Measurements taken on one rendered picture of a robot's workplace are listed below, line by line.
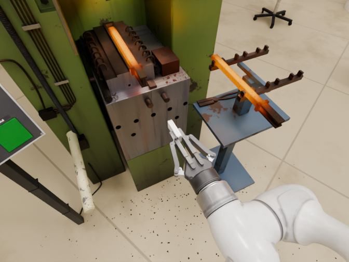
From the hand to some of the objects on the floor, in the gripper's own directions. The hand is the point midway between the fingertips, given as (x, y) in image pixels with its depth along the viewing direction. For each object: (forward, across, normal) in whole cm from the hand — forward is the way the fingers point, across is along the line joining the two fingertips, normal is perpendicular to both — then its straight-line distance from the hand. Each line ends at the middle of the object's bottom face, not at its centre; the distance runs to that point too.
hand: (174, 131), depth 63 cm
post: (+27, -58, -100) cm, 118 cm away
